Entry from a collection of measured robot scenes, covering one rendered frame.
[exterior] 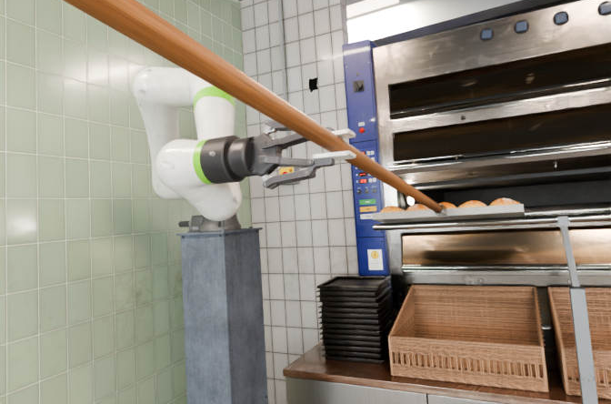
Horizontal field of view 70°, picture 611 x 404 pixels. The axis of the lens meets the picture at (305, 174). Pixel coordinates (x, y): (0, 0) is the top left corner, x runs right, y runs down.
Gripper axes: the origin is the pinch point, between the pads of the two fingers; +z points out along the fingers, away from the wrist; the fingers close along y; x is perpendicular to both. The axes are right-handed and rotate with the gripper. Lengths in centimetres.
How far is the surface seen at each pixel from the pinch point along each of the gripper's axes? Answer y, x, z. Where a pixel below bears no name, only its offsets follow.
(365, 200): -13, -148, -47
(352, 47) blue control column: -95, -137, -49
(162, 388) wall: 73, -84, -119
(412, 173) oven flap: -23, -136, -19
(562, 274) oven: 24, -158, 39
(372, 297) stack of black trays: 34, -118, -34
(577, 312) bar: 34, -99, 40
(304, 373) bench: 65, -106, -61
